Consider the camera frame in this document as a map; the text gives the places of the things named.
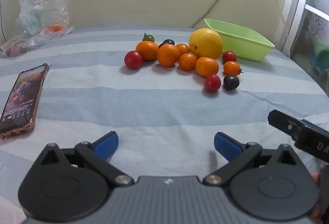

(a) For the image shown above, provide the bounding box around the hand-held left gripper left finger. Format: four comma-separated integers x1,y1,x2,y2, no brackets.
26,131,134,186

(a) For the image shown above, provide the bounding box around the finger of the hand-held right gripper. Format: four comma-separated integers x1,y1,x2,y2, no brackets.
268,110,304,141
301,119,329,134

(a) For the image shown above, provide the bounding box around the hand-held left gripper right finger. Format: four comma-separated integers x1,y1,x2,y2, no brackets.
203,132,302,186

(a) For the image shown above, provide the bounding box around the red cherry tomato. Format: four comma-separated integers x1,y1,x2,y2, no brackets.
124,51,143,69
204,74,221,92
222,51,237,64

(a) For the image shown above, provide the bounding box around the orange cherry tomato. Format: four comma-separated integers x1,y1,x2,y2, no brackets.
223,61,243,76

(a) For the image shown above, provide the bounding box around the green plastic basket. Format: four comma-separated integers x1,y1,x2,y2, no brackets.
204,18,275,62

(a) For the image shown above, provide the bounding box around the large yellow citrus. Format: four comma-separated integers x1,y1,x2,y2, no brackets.
188,28,223,59

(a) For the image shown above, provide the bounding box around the person's right hand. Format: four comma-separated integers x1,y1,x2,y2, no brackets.
310,172,324,224

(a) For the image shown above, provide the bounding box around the striped bed sheet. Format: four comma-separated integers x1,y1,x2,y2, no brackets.
0,25,329,224

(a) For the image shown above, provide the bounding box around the green round container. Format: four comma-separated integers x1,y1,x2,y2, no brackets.
310,42,329,74

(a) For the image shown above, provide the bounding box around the smartphone in pink case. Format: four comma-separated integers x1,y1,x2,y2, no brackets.
0,63,50,140

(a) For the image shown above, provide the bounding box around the clear plastic bag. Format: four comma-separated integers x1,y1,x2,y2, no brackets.
0,0,75,59

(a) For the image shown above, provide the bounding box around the white window frame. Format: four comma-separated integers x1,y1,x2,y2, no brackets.
274,0,313,58

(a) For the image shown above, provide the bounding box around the grey wall cable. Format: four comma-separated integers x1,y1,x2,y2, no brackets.
192,0,248,29

